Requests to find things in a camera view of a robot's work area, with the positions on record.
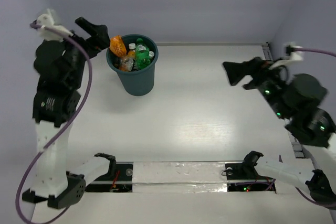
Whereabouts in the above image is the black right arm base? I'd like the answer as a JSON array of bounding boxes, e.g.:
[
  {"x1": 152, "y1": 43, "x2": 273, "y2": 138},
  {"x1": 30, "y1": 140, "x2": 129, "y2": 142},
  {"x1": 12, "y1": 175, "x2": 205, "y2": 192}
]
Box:
[{"x1": 221, "y1": 151, "x2": 276, "y2": 193}]

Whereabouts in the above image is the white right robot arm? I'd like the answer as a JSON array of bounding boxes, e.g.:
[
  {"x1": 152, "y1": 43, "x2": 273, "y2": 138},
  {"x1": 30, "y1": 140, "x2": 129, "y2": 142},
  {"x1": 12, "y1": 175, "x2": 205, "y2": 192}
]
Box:
[{"x1": 223, "y1": 57, "x2": 335, "y2": 210}]

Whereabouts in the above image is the clear bottle black label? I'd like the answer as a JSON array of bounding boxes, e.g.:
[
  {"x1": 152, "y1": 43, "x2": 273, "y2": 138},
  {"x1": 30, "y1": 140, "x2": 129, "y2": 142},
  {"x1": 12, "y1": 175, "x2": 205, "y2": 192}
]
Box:
[{"x1": 114, "y1": 57, "x2": 138, "y2": 72}]

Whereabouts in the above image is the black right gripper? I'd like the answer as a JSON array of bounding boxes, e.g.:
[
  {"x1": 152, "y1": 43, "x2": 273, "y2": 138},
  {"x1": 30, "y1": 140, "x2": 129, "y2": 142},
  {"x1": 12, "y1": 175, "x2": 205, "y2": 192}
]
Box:
[{"x1": 223, "y1": 55, "x2": 290, "y2": 119}]

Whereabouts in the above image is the small orange patterned bottle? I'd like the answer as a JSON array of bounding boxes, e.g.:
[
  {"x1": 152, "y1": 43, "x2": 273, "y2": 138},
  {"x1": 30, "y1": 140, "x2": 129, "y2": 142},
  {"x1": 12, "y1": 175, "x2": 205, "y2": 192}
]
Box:
[{"x1": 109, "y1": 35, "x2": 127, "y2": 58}]

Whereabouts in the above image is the yellow blue label bottle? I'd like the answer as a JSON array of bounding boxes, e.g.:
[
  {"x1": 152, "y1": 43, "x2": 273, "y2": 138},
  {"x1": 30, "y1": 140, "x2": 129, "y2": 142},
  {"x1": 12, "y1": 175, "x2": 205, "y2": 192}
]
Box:
[{"x1": 127, "y1": 43, "x2": 136, "y2": 60}]

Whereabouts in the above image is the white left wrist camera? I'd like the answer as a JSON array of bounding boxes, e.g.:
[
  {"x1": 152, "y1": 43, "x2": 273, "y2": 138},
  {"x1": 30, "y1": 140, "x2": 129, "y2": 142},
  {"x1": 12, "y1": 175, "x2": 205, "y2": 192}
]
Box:
[{"x1": 29, "y1": 8, "x2": 74, "y2": 41}]

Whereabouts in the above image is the dark green plastic bin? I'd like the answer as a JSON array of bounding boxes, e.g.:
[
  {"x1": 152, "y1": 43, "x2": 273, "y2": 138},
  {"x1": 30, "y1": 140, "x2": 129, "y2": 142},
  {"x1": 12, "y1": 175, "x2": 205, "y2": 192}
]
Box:
[{"x1": 106, "y1": 34, "x2": 159, "y2": 96}]

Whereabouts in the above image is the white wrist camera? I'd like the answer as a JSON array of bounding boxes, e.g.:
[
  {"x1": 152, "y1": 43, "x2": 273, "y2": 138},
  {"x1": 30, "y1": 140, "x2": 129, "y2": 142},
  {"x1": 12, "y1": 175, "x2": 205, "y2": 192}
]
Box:
[
  {"x1": 269, "y1": 42, "x2": 303, "y2": 70},
  {"x1": 29, "y1": 8, "x2": 74, "y2": 41}
]

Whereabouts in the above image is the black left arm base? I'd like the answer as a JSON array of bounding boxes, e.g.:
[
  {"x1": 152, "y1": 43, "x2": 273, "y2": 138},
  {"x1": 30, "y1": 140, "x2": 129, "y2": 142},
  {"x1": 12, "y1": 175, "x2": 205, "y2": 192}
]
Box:
[{"x1": 85, "y1": 153, "x2": 134, "y2": 193}]

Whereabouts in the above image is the orange label tea bottle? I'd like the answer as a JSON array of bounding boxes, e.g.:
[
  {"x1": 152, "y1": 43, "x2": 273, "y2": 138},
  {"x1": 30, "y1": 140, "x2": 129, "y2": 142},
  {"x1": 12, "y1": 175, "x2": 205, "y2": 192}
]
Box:
[{"x1": 149, "y1": 51, "x2": 155, "y2": 61}]

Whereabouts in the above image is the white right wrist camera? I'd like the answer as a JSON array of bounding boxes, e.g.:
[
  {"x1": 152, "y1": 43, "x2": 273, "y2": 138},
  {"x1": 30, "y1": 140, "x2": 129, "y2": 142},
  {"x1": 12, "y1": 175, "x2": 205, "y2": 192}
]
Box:
[{"x1": 269, "y1": 42, "x2": 303, "y2": 70}]

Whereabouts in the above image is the green soda bottle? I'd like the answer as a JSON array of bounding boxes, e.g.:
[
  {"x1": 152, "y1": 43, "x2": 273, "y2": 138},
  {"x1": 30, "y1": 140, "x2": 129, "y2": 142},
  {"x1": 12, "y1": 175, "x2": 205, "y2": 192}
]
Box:
[{"x1": 135, "y1": 38, "x2": 151, "y2": 70}]

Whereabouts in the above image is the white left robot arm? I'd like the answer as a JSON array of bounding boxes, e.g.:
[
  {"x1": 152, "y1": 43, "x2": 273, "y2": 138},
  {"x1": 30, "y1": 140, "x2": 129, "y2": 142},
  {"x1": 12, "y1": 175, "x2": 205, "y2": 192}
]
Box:
[{"x1": 21, "y1": 14, "x2": 117, "y2": 209}]

